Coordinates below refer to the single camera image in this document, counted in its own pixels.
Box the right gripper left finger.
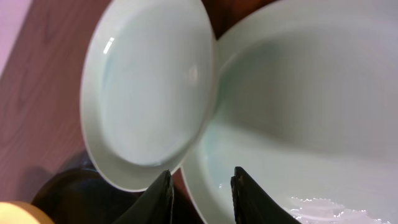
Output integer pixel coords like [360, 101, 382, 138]
[113, 170, 174, 224]

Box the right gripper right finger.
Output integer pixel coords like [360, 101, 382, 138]
[231, 167, 300, 224]

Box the light blue plate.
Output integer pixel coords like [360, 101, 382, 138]
[182, 0, 397, 223]

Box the pale green plate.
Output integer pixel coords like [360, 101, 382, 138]
[80, 0, 218, 192]

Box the yellow plate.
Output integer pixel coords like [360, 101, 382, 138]
[1, 201, 54, 224]

